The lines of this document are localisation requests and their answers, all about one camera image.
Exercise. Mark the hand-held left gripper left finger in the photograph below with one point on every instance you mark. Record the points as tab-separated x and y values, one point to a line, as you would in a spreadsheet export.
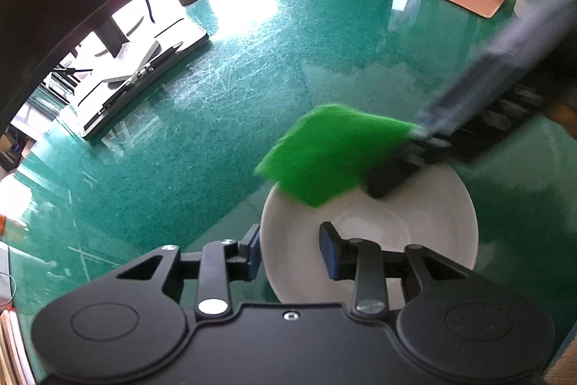
253	255

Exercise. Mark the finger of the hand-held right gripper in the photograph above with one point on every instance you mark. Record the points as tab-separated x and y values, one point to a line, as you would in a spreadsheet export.
392	180
455	101

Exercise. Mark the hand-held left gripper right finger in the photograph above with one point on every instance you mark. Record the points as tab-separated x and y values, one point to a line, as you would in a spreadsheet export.
330	254

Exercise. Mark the white plate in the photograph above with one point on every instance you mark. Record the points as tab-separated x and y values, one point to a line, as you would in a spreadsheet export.
405	227

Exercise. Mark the green scouring cloth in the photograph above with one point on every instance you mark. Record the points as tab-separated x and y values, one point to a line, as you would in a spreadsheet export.
329	155

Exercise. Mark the black pen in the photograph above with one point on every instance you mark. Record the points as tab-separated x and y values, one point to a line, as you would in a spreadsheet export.
151	64

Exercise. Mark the stack of books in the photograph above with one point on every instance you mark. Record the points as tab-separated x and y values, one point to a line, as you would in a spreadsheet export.
11	344

